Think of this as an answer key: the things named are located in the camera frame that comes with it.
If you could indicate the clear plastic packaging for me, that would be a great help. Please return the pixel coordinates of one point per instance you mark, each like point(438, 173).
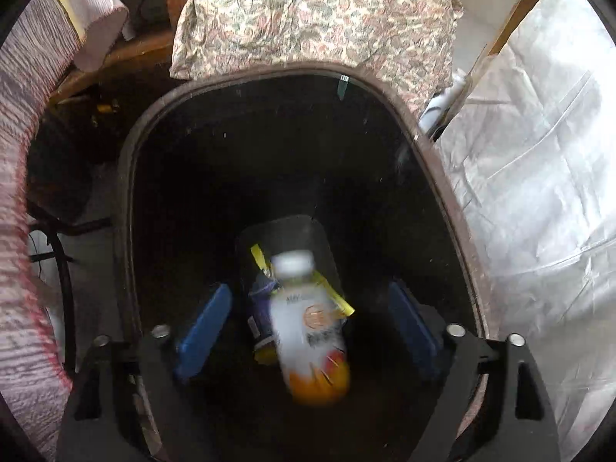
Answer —
point(288, 233)

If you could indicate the purple striped tablecloth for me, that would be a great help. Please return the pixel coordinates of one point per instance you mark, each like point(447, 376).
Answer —
point(24, 130)

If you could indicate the blue white yogurt cup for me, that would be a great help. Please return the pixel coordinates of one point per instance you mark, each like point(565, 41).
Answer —
point(260, 317)

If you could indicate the wooden cabinet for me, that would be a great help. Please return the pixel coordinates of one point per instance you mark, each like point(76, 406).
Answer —
point(524, 8)

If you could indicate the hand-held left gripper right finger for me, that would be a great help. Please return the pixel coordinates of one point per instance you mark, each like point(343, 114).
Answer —
point(414, 327)

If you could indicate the dark brown trash bin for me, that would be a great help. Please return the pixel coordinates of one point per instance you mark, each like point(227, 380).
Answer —
point(216, 163)

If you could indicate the white orange drink bottle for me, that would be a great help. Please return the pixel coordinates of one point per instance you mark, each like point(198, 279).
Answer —
point(308, 337)

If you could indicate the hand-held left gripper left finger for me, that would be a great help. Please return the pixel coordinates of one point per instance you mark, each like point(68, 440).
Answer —
point(204, 332)

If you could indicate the yellow snack wrapper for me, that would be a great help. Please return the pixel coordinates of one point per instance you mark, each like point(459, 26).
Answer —
point(337, 301)

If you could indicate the floral paisley cloth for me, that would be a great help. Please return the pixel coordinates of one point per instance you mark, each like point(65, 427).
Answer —
point(313, 14)

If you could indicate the white plastic sheet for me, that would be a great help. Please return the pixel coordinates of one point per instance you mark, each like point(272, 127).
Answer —
point(539, 178)

